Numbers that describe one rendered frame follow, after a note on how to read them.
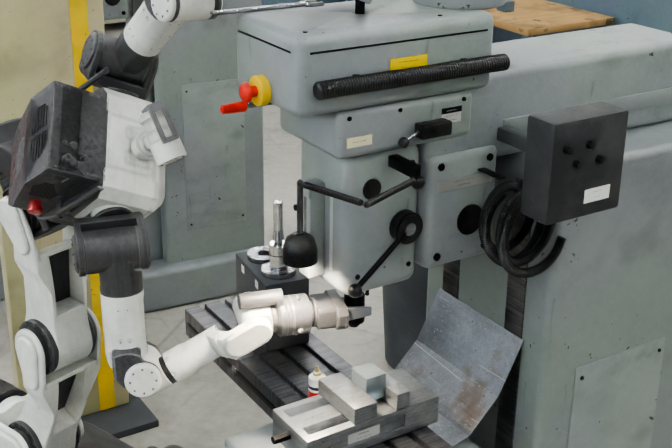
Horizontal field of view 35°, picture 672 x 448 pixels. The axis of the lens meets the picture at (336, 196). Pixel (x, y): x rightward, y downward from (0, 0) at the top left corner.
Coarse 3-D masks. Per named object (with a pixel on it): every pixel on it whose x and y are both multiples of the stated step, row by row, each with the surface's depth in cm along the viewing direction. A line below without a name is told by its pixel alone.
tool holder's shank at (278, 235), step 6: (276, 204) 268; (282, 204) 269; (276, 210) 269; (282, 210) 269; (276, 216) 269; (282, 216) 270; (276, 222) 270; (282, 222) 271; (276, 228) 270; (282, 228) 271; (276, 234) 271; (282, 234) 271; (276, 240) 271; (282, 240) 272
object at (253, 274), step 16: (240, 256) 285; (256, 256) 282; (240, 272) 285; (256, 272) 276; (272, 272) 273; (288, 272) 273; (240, 288) 287; (256, 288) 275; (272, 288) 270; (288, 288) 272; (304, 288) 274; (272, 336) 275; (288, 336) 277; (304, 336) 279
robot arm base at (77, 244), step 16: (80, 224) 223; (96, 224) 224; (112, 224) 225; (128, 224) 226; (144, 224) 224; (80, 240) 218; (144, 240) 221; (80, 256) 217; (144, 256) 221; (80, 272) 219
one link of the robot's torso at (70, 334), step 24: (0, 216) 254; (24, 216) 251; (24, 240) 251; (24, 264) 255; (48, 264) 254; (72, 264) 264; (48, 288) 255; (72, 288) 267; (48, 312) 259; (72, 312) 263; (48, 336) 260; (72, 336) 264; (48, 360) 262; (72, 360) 267
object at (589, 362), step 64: (640, 128) 256; (512, 192) 244; (640, 192) 244; (576, 256) 240; (640, 256) 252; (512, 320) 252; (576, 320) 247; (640, 320) 259; (512, 384) 256; (576, 384) 253; (640, 384) 267
